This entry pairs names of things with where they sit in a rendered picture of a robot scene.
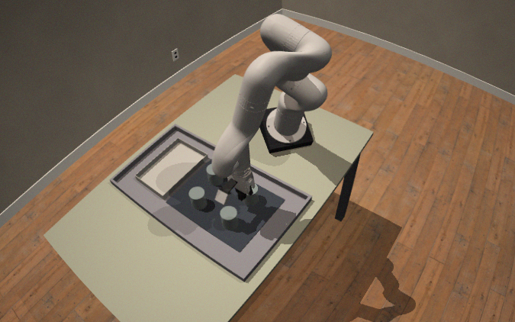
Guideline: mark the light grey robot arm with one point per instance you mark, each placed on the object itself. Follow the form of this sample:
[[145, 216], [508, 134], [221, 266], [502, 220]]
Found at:
[[295, 50]]

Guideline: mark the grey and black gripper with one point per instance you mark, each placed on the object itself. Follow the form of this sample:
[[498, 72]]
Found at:
[[244, 184]]

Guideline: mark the clear glass jar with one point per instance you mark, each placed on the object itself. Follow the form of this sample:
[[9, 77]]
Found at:
[[252, 199], [198, 198], [229, 217], [212, 178]]

